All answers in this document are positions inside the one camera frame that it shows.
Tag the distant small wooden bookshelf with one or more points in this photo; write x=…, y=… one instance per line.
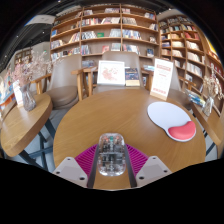
x=22, y=56

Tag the white mouse pad, red wrist rest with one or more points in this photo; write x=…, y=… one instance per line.
x=165, y=115

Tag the beige wooden armchair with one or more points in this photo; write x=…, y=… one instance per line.
x=65, y=81
x=178, y=88
x=131, y=59

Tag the wide wooden bookshelf unit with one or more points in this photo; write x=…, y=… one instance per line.
x=100, y=30

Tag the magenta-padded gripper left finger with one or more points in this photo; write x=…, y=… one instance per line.
x=71, y=170

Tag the dark upright book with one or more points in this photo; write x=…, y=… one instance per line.
x=132, y=76

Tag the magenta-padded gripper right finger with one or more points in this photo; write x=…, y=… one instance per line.
x=153, y=168

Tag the white framed floral picture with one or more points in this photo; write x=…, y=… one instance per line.
x=111, y=72

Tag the transparent computer mouse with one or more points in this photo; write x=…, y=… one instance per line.
x=111, y=155

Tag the round wooden side table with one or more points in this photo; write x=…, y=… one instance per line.
x=23, y=121

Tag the colourful flat books stack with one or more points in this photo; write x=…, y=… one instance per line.
x=196, y=98

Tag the angled wooden bookshelf unit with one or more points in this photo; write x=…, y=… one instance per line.
x=181, y=43

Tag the small white card sign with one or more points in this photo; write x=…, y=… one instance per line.
x=18, y=94

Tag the glass vase with pink flowers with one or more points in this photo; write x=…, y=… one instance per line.
x=28, y=99

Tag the glass vase with dried flowers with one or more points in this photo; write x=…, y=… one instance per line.
x=208, y=106

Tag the wooden table with dark legs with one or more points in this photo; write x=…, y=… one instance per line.
x=211, y=125

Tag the light blue book stack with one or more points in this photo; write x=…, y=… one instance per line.
x=148, y=68

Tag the white sign on wooden base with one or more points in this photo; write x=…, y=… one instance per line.
x=161, y=78

